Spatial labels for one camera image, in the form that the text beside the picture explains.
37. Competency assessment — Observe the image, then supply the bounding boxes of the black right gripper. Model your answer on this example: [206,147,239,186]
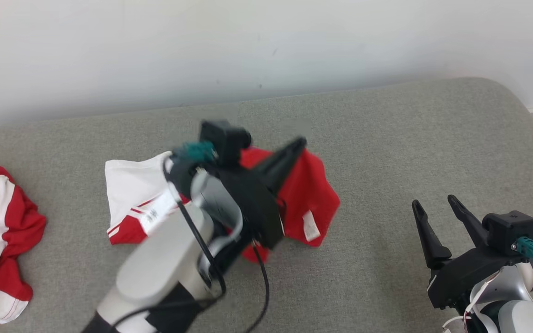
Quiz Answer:
[412,195,521,309]

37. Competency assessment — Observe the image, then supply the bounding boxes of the red shorts with white stripe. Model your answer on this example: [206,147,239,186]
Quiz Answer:
[0,166,47,325]

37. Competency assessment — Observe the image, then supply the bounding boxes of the teal left camera connector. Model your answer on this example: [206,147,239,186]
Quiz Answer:
[173,141,217,162]

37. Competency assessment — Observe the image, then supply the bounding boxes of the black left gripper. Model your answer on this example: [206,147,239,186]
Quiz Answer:
[218,137,307,249]

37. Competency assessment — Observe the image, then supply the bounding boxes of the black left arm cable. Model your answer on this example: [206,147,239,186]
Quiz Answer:
[109,160,271,333]

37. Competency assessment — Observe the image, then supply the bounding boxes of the red white sleeveless jersey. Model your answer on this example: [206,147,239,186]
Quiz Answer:
[105,146,341,264]

